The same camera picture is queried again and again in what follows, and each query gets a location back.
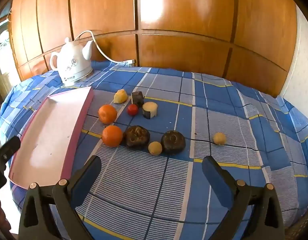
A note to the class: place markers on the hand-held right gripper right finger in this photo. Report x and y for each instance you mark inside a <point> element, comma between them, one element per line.
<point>216,182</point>

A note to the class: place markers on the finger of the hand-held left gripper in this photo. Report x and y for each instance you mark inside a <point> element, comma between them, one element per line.
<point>9,147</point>

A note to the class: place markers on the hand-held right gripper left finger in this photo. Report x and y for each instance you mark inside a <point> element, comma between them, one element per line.
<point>86,180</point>

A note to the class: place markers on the tan longan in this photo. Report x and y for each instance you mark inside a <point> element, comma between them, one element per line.
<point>155,148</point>
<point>219,138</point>

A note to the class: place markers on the pink cardboard box tray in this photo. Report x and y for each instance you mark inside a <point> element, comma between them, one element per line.
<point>51,130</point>

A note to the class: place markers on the orange mandarin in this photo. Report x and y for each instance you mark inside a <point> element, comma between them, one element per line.
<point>107,114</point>
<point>112,136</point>

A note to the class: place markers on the dark brown water chestnut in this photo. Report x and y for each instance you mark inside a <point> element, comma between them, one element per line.
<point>173,142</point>
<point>137,137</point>

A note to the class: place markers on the red cherry tomato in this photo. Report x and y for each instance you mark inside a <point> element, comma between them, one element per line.
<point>132,110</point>

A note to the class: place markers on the yellow peeled chunk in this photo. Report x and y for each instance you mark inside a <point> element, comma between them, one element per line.
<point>120,96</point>

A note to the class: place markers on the dark purple sugarcane piece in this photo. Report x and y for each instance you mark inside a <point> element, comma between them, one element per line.
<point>137,99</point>

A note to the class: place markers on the person's left hand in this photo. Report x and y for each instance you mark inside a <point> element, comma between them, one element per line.
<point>0,217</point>

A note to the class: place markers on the blue plaid tablecloth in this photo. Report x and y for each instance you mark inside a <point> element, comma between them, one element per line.
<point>219,105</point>

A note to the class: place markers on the white ceramic electric kettle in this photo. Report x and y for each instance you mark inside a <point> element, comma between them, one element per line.
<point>71,65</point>

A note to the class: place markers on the white power plug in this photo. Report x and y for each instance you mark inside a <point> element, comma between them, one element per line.
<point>131,62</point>

